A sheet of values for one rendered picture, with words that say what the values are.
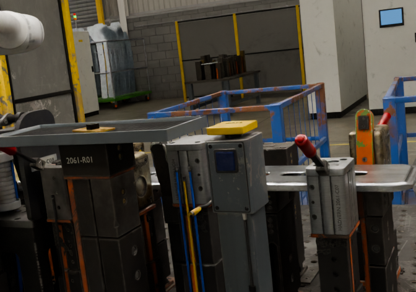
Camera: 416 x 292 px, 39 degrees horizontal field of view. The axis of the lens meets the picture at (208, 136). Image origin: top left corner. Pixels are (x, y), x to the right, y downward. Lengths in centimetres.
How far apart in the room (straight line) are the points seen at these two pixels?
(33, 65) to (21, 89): 24
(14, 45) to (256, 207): 98
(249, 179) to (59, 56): 425
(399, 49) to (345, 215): 806
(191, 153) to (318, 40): 811
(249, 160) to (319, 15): 830
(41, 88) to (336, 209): 396
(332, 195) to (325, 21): 815
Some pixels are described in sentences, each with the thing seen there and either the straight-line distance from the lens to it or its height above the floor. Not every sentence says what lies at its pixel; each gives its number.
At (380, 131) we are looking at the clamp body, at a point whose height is 106.
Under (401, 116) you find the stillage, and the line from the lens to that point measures 412.
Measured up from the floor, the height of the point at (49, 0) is 181.
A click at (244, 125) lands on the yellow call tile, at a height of 116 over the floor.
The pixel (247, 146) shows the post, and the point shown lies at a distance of 85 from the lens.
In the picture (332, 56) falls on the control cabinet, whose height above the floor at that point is 95.
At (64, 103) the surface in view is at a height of 96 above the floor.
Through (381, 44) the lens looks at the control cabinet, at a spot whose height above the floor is 106.
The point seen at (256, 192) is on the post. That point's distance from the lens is 88.
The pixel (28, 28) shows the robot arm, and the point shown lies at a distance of 169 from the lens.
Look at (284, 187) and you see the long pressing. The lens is 114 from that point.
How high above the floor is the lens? 128
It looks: 8 degrees down
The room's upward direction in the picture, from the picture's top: 6 degrees counter-clockwise
